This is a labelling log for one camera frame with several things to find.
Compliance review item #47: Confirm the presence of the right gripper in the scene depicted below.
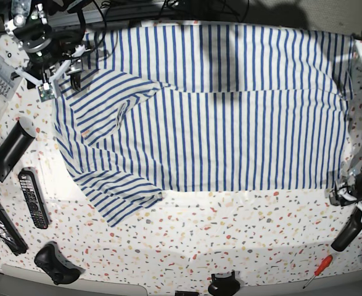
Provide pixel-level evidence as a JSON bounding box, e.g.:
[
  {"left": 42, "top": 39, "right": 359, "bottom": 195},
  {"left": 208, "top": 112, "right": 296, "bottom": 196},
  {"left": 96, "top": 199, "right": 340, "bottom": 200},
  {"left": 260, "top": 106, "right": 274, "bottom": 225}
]
[{"left": 15, "top": 46, "right": 85, "bottom": 93}]

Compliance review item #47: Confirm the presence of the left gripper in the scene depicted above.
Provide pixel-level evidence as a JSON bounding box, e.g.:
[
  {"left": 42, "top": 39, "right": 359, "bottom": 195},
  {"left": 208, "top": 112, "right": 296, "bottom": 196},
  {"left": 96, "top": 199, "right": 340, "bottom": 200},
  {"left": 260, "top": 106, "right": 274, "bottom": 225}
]
[{"left": 329, "top": 172, "right": 362, "bottom": 223}]

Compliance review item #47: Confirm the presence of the blue white striped t-shirt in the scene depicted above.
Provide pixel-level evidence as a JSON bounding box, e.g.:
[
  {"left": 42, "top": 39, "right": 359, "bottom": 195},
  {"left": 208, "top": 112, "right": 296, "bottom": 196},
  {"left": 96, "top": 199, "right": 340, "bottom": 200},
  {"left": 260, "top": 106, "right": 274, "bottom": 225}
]
[{"left": 54, "top": 24, "right": 354, "bottom": 226}]

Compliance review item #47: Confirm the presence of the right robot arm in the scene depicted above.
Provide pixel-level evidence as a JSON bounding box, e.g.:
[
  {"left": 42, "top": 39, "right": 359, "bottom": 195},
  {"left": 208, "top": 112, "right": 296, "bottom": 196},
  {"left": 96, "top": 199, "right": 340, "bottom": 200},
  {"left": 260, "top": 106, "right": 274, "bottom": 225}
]
[{"left": 4, "top": 1, "right": 90, "bottom": 99}]

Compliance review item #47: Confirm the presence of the black cylindrical speaker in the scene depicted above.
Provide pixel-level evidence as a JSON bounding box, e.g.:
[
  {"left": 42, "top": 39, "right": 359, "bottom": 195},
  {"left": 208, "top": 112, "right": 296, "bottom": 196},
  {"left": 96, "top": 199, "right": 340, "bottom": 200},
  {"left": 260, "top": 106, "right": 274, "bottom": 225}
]
[{"left": 0, "top": 117, "right": 36, "bottom": 183}]

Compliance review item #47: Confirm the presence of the black tv remote control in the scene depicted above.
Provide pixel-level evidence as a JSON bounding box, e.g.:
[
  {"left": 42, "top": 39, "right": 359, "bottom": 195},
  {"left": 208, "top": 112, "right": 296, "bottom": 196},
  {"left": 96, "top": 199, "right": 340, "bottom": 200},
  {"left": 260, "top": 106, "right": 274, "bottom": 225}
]
[{"left": 18, "top": 168, "right": 50, "bottom": 229}]

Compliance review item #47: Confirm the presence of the long black bar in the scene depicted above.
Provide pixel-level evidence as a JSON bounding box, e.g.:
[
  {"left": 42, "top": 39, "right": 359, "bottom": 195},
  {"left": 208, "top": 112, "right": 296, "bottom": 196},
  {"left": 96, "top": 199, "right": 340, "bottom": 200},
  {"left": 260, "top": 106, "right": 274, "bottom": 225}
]
[{"left": 0, "top": 203, "right": 28, "bottom": 256}]

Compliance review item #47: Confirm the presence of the black game controller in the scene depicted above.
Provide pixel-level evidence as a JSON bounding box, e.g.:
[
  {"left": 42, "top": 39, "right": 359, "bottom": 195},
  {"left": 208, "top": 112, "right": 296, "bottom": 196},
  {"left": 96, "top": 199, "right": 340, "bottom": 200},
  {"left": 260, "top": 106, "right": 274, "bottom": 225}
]
[{"left": 34, "top": 242, "right": 81, "bottom": 286}]

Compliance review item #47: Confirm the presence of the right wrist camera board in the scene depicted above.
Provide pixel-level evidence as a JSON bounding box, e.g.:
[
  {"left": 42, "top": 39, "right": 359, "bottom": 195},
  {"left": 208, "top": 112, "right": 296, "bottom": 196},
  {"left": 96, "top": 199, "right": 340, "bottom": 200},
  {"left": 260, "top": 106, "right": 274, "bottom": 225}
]
[{"left": 37, "top": 83, "right": 55, "bottom": 102}]

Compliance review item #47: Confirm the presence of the black curved handle tool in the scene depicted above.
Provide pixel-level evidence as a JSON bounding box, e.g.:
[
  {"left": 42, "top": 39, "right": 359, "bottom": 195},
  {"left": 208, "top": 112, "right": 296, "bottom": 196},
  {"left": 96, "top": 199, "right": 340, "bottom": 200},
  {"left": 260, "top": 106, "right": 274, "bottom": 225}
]
[{"left": 331, "top": 207, "right": 362, "bottom": 252}]

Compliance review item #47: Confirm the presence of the red handled screwdriver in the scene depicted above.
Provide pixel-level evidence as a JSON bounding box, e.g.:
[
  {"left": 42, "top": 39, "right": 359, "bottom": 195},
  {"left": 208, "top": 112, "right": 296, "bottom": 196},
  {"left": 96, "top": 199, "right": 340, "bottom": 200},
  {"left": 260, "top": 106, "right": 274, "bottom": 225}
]
[{"left": 302, "top": 255, "right": 334, "bottom": 289}]

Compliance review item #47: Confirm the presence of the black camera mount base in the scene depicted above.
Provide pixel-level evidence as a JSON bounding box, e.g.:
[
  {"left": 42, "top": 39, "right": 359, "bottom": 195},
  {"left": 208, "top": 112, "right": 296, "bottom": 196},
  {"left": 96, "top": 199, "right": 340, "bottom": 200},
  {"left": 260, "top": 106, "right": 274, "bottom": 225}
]
[{"left": 208, "top": 271, "right": 241, "bottom": 296}]

